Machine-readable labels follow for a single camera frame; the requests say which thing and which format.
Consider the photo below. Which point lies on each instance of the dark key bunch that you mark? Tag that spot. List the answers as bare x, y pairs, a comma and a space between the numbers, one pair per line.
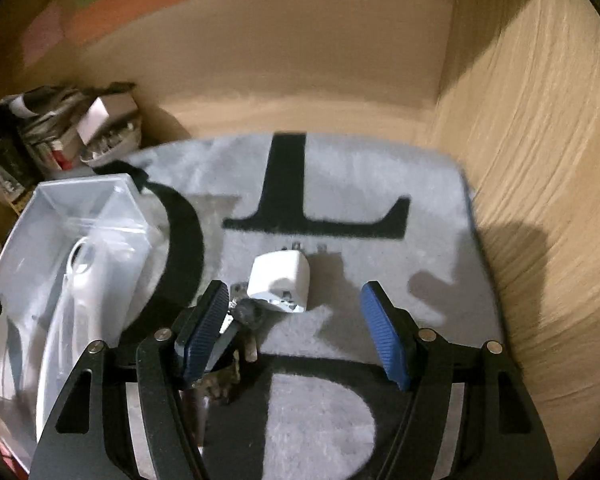
247, 312

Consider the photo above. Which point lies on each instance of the pink paper sheet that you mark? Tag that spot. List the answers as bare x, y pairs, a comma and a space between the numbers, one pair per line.
42, 35

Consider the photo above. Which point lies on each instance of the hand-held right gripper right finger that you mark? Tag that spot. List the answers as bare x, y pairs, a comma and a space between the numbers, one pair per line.
386, 337

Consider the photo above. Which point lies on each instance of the clear plastic container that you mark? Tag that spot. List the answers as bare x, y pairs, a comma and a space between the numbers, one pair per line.
40, 220

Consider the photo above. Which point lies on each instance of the grey mat with black letters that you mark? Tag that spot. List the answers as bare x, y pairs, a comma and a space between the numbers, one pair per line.
340, 185

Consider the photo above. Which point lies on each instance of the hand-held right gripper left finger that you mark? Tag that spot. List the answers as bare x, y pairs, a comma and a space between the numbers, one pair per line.
204, 332

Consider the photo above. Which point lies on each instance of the white power adapter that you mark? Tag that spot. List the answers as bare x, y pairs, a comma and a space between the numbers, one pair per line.
278, 280

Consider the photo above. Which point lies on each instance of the orange paper sheet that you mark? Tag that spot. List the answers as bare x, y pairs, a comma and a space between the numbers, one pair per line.
130, 5

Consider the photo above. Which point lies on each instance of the pile of papers and packets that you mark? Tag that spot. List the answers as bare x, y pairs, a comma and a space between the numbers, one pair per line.
40, 130

